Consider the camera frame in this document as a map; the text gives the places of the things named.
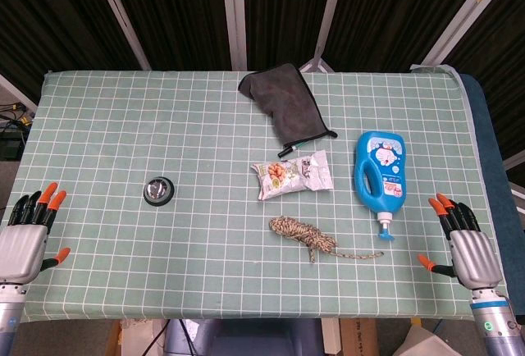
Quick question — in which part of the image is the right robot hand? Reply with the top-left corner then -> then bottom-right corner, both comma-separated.
417,193 -> 503,291

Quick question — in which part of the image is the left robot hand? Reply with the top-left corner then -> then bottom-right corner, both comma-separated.
0,182 -> 71,285

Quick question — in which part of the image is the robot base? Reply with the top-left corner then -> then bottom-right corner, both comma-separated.
163,317 -> 325,356

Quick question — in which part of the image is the blue detergent bottle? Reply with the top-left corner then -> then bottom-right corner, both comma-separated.
354,130 -> 407,242

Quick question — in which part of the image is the cardboard box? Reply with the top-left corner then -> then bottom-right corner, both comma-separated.
339,317 -> 379,356

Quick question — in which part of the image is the silver snack bag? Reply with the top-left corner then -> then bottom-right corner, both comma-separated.
251,149 -> 334,202

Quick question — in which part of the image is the green checked tablecloth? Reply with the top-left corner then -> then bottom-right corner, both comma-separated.
7,64 -> 509,323

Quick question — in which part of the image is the black and green pen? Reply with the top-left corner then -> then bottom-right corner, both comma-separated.
277,139 -> 314,157

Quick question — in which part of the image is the dark grey cloth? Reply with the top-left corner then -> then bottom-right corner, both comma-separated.
238,63 -> 338,148

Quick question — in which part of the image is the braided rope bundle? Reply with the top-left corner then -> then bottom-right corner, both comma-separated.
268,216 -> 385,264

